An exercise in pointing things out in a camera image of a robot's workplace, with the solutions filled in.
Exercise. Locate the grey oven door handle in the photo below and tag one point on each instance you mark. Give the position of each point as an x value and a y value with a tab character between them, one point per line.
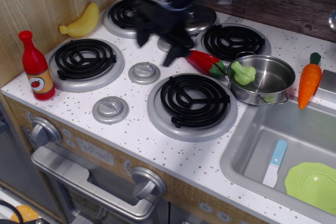
76	177

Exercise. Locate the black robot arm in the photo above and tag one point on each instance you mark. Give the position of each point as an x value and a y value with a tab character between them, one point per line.
174	5

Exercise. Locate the small steel pot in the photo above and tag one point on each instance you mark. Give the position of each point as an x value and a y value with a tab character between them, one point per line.
273	79

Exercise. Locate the yellow object bottom left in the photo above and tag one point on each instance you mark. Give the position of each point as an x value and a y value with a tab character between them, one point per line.
27	213

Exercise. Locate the grey top knob back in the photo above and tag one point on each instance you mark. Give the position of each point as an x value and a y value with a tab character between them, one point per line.
163	45

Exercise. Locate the orange toy carrot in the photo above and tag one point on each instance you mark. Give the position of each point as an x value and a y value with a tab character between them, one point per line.
309	80

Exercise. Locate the steel pot lid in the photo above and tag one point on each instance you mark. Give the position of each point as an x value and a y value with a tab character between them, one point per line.
198	18

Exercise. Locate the grey oven knob right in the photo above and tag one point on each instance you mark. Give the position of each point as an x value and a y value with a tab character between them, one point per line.
148	185

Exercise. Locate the red toy chili pepper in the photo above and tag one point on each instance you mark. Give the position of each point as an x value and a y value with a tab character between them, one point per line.
206	63

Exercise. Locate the grey oven knob left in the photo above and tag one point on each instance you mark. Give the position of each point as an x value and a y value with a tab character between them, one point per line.
44	132

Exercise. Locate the grey top knob middle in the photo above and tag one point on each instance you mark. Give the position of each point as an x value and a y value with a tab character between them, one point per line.
144	73

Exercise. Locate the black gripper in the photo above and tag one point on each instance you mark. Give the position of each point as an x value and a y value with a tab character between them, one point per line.
167	24

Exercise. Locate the yellow toy banana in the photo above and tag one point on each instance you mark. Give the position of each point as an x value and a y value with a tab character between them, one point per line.
84	25

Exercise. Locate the light green toy plate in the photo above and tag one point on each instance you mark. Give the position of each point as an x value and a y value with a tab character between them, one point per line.
313	183

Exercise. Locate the grey toy sink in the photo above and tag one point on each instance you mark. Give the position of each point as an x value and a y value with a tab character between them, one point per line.
286	155

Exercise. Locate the front left stove burner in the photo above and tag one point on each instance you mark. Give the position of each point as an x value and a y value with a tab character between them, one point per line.
84	65

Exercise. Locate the blue handled toy knife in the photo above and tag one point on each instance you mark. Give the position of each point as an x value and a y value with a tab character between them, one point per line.
271	175

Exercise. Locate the back left stove burner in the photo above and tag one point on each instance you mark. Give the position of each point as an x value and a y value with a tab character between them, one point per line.
118	19

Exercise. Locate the green toy broccoli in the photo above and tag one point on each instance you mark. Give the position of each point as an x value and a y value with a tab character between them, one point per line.
243	75

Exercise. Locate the hanging steel utensil right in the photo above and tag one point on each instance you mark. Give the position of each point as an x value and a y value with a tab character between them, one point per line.
332	20

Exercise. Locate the front right stove burner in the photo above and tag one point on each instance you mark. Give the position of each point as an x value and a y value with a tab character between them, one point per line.
192	108

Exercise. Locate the grey top knob front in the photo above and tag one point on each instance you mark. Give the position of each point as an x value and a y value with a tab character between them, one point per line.
110	110

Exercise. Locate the stove burner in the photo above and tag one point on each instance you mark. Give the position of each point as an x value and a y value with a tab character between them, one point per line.
84	65
118	19
230	41
192	108

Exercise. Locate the red toy ketchup bottle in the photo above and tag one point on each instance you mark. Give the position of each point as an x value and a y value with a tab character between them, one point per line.
36	68

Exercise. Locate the grey oven knob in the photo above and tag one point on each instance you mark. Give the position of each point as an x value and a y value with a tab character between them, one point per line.
148	185
44	132

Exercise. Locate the back right stove burner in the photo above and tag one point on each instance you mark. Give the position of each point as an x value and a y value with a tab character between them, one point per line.
230	41

